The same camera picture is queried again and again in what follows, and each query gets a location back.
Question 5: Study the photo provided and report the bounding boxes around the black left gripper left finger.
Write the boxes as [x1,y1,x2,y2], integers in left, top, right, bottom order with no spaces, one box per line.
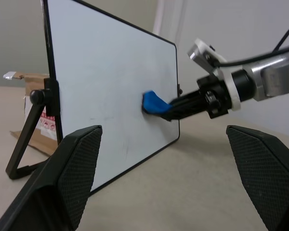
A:
[0,125,104,231]

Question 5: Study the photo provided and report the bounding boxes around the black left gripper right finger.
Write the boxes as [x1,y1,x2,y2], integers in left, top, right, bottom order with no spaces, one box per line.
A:
[225,124,289,231]

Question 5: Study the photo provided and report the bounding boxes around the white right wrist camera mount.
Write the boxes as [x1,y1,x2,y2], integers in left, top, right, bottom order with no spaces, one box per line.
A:
[186,38,242,112]

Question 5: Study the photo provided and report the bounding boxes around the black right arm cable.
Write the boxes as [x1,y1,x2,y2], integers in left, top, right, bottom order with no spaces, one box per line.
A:
[216,25,289,68]

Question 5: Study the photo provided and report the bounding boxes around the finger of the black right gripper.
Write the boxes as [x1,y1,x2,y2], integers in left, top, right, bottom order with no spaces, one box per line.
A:
[169,91,204,106]
[160,103,209,122]

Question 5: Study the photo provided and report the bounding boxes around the blue eraser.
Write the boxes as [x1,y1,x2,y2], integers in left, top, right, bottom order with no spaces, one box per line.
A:
[141,90,173,115]

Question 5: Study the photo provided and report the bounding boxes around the brown cardboard box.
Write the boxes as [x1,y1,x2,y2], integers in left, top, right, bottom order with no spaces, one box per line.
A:
[2,70,61,157]

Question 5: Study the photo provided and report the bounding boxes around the black whiteboard stand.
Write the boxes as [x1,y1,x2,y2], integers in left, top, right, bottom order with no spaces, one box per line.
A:
[5,77,63,180]

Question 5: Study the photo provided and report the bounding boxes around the black framed whiteboard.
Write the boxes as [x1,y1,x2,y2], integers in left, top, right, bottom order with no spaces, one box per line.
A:
[41,0,181,193]

